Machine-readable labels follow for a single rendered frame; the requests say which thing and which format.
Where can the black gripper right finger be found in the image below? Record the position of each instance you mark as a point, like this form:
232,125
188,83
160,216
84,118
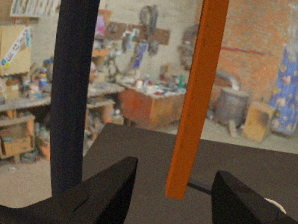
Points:
235,203

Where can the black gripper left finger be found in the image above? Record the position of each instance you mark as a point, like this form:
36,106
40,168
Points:
101,199

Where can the grey hoop with orange handle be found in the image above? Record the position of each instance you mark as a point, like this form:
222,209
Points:
197,96

